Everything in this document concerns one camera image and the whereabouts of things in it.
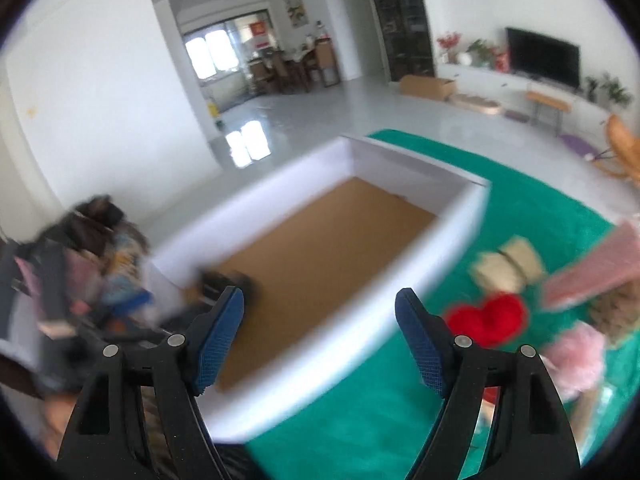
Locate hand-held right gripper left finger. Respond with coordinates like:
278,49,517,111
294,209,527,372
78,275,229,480
56,285,246,480

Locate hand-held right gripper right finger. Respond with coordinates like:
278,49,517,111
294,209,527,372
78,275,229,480
394,287,583,480

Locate white cardboard box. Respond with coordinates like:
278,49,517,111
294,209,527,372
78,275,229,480
145,134,493,443

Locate pink mesh bath pouf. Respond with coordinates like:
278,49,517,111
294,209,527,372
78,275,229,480
542,322,608,403

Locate red heart plush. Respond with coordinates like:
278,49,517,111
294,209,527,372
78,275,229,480
445,294,528,348

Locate green tablecloth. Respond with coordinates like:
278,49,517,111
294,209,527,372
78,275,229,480
245,129,640,480

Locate clear bag of biscuits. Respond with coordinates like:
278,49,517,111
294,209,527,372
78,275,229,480
587,285,640,346

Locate beige oval pet bed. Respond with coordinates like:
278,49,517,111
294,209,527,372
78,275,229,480
452,92,502,116

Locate purple floor mat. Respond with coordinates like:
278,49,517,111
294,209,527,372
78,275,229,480
559,132,598,157

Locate brown cardboard box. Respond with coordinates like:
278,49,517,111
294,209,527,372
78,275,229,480
399,74,457,103

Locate white television cabinet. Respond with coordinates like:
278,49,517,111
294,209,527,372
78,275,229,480
435,62,640,131

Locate wooden bench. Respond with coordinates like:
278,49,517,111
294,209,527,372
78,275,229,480
525,89,572,136

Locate orange lounge chair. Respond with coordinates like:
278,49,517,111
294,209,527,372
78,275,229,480
592,112,640,183

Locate window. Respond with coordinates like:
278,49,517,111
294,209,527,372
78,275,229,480
184,27,241,81

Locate dining table with chairs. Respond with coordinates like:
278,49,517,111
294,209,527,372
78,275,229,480
247,35,341,96

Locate green potted plant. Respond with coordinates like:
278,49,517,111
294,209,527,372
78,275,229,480
467,39,496,67

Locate red flower bouquet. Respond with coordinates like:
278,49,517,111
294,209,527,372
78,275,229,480
436,31,463,65

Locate black television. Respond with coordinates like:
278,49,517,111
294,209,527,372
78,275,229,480
506,26,582,92

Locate leafy potted plant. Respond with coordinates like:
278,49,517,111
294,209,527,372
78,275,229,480
585,72,633,108

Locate dark display cabinet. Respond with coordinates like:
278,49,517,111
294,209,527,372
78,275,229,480
361,0,435,82

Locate pink long-handled brush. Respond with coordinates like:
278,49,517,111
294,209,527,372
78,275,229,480
542,217,640,311

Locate wall painting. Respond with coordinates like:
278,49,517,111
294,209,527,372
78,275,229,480
284,0,307,28

